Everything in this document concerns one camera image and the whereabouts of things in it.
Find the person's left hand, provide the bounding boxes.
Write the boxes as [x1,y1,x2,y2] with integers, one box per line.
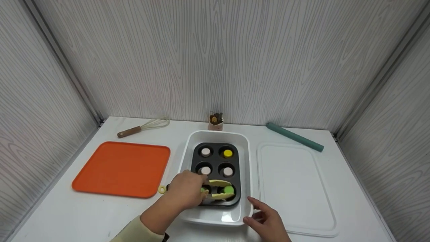
[164,170,211,211]

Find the person's right hand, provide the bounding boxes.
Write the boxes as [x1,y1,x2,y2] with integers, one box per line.
[243,197,292,242]

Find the yellow tongs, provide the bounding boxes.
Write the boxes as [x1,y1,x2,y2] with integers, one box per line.
[158,179,235,201]

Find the white baking dish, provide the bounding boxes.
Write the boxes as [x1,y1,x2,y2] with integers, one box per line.
[177,130,254,226]

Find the person's left forearm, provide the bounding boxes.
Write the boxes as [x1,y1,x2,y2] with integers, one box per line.
[109,197,176,242]

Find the black muffin tin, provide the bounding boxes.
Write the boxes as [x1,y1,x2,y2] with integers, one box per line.
[190,143,242,207]

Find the white flat lid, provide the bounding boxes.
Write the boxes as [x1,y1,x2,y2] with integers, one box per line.
[257,142,339,238]

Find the teal rolling pin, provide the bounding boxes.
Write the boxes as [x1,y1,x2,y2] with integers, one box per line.
[266,122,325,153]

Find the orange silicone mat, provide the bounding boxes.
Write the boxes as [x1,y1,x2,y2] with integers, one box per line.
[72,141,171,199]

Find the whisk with wooden handle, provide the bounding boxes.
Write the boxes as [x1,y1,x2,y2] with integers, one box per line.
[117,117,171,139]

